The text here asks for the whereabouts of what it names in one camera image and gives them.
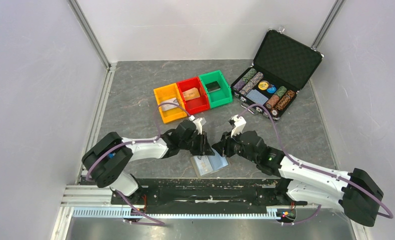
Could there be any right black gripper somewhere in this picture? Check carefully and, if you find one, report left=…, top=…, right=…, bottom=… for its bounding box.
left=211, top=127, right=258, bottom=164

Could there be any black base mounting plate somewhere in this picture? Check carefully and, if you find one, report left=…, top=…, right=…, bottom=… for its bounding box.
left=127, top=178, right=307, bottom=214

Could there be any aluminium frame post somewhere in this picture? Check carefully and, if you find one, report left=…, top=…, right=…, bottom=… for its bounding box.
left=311, top=0, right=346, bottom=50
left=67, top=0, right=112, bottom=70

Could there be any silver card in yellow bin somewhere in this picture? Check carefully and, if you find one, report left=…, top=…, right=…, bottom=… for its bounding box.
left=162, top=97, right=179, bottom=105

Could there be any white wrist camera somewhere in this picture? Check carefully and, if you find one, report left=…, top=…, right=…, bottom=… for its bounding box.
left=188, top=115, right=207, bottom=135
left=228, top=114, right=247, bottom=137

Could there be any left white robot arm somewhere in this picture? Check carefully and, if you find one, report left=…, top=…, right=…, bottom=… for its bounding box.
left=81, top=118, right=215, bottom=204

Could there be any green plastic bin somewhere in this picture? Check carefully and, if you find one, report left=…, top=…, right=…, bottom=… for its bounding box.
left=198, top=70, right=233, bottom=109

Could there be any tan card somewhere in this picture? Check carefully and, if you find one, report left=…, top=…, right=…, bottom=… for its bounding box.
left=182, top=87, right=201, bottom=102

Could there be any purple cable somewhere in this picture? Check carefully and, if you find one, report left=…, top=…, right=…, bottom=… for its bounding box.
left=238, top=103, right=394, bottom=226
left=85, top=101, right=196, bottom=227

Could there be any right aluminium frame post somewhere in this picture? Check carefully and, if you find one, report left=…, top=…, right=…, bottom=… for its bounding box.
left=311, top=0, right=346, bottom=50

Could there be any purple poker chip row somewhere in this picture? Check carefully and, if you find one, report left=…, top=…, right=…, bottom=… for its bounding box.
left=232, top=72, right=264, bottom=96

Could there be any blue dealer button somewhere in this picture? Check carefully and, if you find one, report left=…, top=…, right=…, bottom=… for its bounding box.
left=267, top=85, right=277, bottom=94

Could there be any white patterned credit card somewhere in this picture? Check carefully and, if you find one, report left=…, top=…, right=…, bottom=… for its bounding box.
left=194, top=156, right=213, bottom=176

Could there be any blue playing card deck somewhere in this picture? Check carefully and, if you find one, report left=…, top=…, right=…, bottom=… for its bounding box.
left=246, top=89, right=269, bottom=105

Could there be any red plastic bin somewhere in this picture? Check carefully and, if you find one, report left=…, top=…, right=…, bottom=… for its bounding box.
left=176, top=76, right=210, bottom=115

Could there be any left aluminium frame post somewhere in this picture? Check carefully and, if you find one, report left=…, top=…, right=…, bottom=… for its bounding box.
left=67, top=0, right=112, bottom=70

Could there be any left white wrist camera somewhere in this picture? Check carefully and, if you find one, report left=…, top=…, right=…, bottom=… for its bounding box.
left=188, top=115, right=207, bottom=135

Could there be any brown poker chip row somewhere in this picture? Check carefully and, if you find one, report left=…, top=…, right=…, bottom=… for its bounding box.
left=264, top=86, right=296, bottom=111

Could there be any grey card holder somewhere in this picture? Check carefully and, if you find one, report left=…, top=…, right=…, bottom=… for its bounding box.
left=191, top=153, right=229, bottom=178

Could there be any yellow plastic bin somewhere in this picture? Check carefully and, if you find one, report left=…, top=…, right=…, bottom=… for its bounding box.
left=153, top=83, right=188, bottom=124

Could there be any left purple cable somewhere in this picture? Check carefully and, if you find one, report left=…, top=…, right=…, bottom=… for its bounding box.
left=85, top=101, right=196, bottom=227

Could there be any yellow dealer button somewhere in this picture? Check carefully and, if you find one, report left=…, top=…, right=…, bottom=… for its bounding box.
left=258, top=80, right=270, bottom=91

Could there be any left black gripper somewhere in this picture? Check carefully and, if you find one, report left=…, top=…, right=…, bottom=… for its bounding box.
left=180, top=131, right=215, bottom=156

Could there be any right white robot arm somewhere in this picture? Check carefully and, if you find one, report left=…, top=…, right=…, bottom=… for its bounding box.
left=212, top=131, right=384, bottom=227

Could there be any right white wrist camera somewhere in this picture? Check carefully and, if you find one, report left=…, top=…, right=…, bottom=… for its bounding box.
left=228, top=114, right=247, bottom=137

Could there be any green poker chip row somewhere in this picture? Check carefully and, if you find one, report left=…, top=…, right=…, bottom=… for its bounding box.
left=241, top=68, right=257, bottom=84

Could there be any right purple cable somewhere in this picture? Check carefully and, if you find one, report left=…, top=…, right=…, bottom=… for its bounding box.
left=238, top=103, right=394, bottom=226

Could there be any black poker chip case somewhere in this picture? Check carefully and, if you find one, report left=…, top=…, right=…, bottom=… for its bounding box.
left=230, top=29, right=324, bottom=121

